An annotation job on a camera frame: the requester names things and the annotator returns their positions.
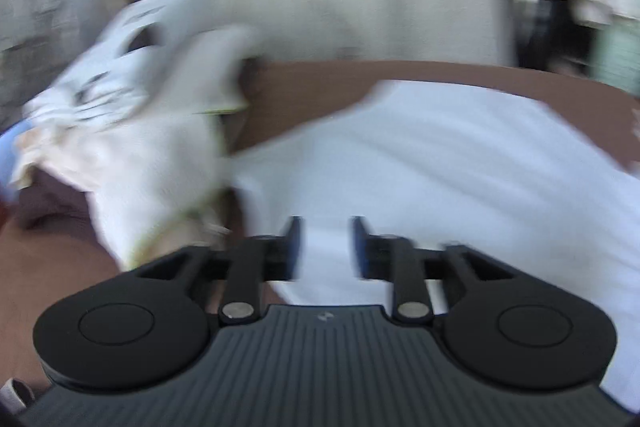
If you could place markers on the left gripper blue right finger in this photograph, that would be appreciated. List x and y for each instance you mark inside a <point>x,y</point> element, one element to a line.
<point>373,253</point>

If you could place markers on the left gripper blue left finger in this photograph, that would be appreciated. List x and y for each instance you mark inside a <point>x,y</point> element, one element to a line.
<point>283,252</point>

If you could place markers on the white t-shirt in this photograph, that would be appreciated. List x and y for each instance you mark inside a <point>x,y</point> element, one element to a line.
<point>445,164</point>

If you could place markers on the cream towel green trim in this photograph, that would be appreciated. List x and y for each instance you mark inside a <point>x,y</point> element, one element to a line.
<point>154,181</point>

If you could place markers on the folded white ghost-face shirt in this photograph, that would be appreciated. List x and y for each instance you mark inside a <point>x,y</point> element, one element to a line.
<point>124,68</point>

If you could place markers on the dark brown folded garment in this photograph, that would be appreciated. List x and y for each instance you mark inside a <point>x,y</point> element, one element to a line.
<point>51,206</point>

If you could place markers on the mint green blanket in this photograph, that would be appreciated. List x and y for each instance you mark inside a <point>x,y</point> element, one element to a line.
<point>615,60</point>

